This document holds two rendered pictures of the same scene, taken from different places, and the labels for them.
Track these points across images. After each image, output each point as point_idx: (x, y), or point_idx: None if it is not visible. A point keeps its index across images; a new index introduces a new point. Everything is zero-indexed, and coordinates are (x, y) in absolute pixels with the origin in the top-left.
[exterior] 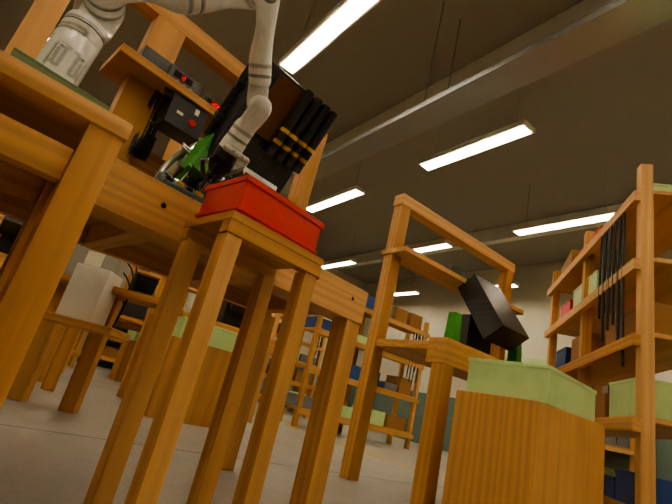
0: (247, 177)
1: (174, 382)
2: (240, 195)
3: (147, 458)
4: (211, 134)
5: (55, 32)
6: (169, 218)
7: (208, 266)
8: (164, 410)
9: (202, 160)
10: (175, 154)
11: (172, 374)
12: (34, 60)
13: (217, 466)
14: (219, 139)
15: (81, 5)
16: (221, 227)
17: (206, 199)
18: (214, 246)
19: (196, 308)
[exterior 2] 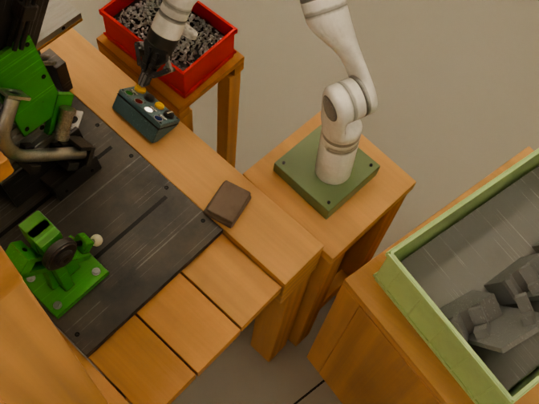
0: (237, 31)
1: (236, 137)
2: (232, 45)
3: (233, 161)
4: (30, 38)
5: (357, 148)
6: None
7: (232, 94)
8: (234, 147)
9: (174, 69)
10: (14, 117)
11: (231, 139)
12: (369, 157)
13: None
14: (40, 29)
15: (346, 127)
16: (236, 73)
17: (188, 79)
18: (232, 84)
19: (234, 111)
